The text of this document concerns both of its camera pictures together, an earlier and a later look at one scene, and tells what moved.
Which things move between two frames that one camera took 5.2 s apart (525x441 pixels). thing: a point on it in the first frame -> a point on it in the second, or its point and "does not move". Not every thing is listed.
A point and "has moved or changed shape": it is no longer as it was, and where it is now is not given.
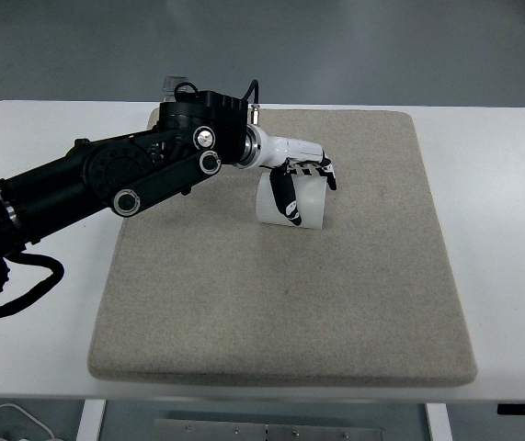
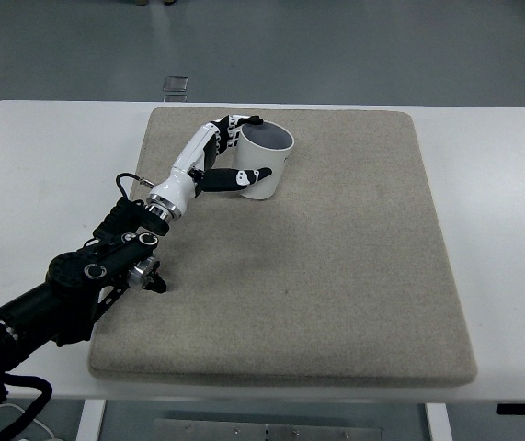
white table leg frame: (91, 420) does not move
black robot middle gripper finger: (328, 175) -> (222, 126)
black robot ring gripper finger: (329, 175) -> (222, 140)
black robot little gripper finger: (331, 181) -> (222, 142)
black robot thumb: (284, 192) -> (224, 179)
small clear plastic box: (169, 85) does not move
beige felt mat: (192, 289) does not move
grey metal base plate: (178, 429) does not move
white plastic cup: (311, 192) has moved or changed shape
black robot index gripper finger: (323, 173) -> (254, 119)
